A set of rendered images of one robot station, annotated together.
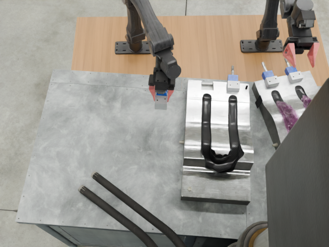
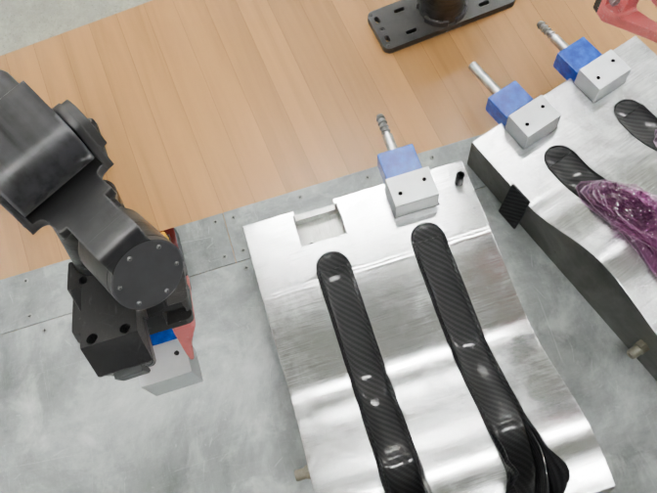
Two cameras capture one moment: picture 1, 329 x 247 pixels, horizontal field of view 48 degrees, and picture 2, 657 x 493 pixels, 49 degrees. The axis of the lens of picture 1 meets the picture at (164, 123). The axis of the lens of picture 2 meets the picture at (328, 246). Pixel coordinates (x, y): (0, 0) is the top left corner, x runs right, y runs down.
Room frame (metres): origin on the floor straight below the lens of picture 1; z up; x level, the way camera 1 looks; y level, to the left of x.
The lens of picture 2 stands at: (0.52, -0.12, 1.62)
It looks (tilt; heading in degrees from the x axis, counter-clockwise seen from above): 68 degrees down; 348
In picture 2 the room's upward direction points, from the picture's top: 10 degrees counter-clockwise
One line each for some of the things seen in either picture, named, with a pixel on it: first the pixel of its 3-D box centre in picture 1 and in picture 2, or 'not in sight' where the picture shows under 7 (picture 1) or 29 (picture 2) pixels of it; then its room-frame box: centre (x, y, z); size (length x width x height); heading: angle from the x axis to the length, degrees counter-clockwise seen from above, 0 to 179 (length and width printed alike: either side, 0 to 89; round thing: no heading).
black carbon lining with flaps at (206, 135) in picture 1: (221, 128); (434, 382); (0.63, -0.22, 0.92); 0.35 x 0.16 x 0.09; 176
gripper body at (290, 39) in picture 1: (298, 37); not in sight; (0.84, -0.47, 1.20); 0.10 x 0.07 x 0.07; 91
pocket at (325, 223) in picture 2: (206, 87); (320, 228); (0.84, -0.18, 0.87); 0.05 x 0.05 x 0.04; 86
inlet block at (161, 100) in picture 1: (161, 92); (158, 322); (0.78, 0.01, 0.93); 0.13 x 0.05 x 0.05; 176
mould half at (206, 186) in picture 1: (217, 137); (426, 409); (0.61, -0.21, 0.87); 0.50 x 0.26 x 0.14; 176
